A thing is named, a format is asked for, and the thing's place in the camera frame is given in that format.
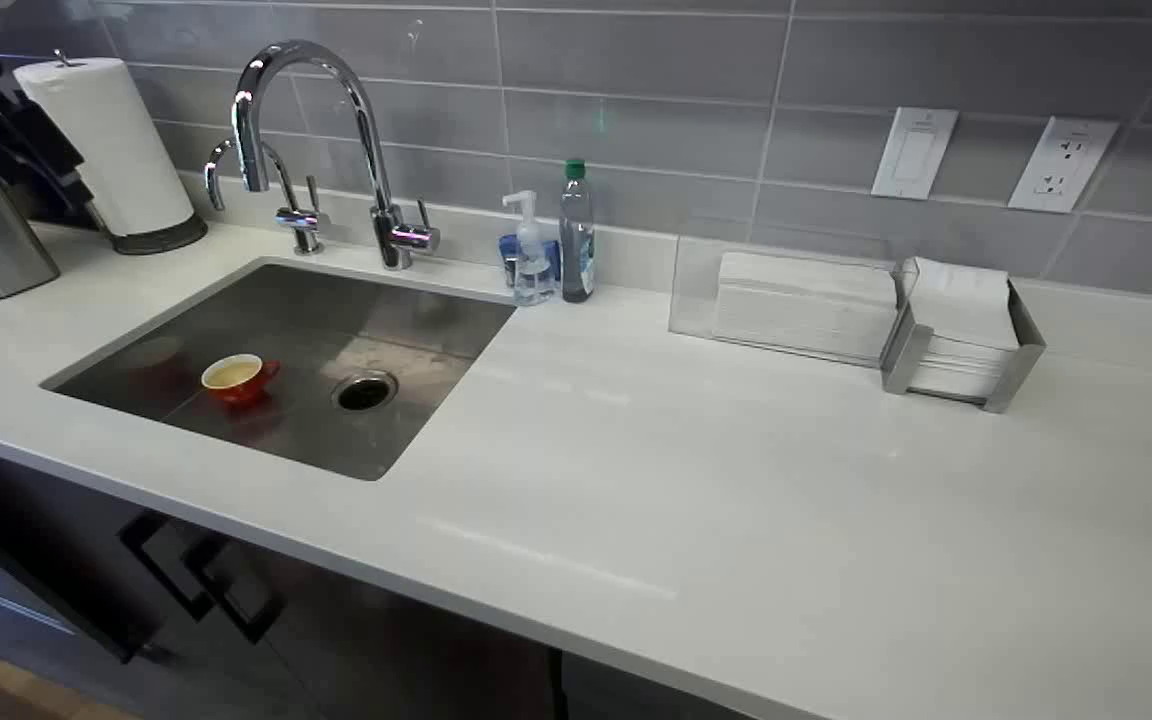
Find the white paper towel roll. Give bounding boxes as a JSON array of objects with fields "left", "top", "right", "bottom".
[{"left": 13, "top": 52, "right": 201, "bottom": 244}]

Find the clear acrylic towel holder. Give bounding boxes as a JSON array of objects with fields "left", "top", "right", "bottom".
[{"left": 662, "top": 236, "right": 904, "bottom": 370}]

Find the folded white paper towel stack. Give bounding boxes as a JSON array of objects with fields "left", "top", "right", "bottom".
[{"left": 713, "top": 246, "right": 899, "bottom": 365}]

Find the dark paper towel holder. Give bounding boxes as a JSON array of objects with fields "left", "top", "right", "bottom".
[{"left": 53, "top": 42, "right": 212, "bottom": 259}]

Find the clear pump soap bottle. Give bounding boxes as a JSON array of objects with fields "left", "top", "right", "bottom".
[{"left": 496, "top": 188, "right": 564, "bottom": 309}]

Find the green cap dish soap bottle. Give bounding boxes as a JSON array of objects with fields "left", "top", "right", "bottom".
[{"left": 557, "top": 157, "right": 598, "bottom": 309}]

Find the black sink drain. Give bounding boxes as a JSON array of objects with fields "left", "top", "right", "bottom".
[{"left": 332, "top": 370, "right": 403, "bottom": 417}]

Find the tall chrome faucet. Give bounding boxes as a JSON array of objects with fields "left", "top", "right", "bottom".
[{"left": 224, "top": 34, "right": 442, "bottom": 272}]

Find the stainless steel sink basin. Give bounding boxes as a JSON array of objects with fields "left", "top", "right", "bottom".
[{"left": 38, "top": 257, "right": 514, "bottom": 485}]

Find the small chrome side faucet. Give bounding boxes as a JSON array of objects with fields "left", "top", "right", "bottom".
[{"left": 197, "top": 133, "right": 327, "bottom": 257}]

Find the small red bowl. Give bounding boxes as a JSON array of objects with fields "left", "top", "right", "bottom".
[{"left": 197, "top": 347, "right": 279, "bottom": 410}]

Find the dark cabinet front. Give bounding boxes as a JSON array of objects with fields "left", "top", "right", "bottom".
[{"left": 0, "top": 432, "right": 753, "bottom": 720}]

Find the white napkin stack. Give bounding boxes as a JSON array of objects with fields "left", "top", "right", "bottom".
[{"left": 894, "top": 253, "right": 1014, "bottom": 403}]

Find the metal napkin holder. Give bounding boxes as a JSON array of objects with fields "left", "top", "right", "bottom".
[{"left": 874, "top": 276, "right": 1047, "bottom": 417}]

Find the white wall outlet left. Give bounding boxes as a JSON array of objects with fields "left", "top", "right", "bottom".
[{"left": 866, "top": 104, "right": 963, "bottom": 202}]

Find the black square cabinet handle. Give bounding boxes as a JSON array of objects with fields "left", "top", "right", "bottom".
[
  {"left": 116, "top": 511, "right": 226, "bottom": 625},
  {"left": 186, "top": 531, "right": 286, "bottom": 648}
]

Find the white wall outlet plate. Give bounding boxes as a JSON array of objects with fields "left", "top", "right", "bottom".
[{"left": 1005, "top": 113, "right": 1123, "bottom": 215}]

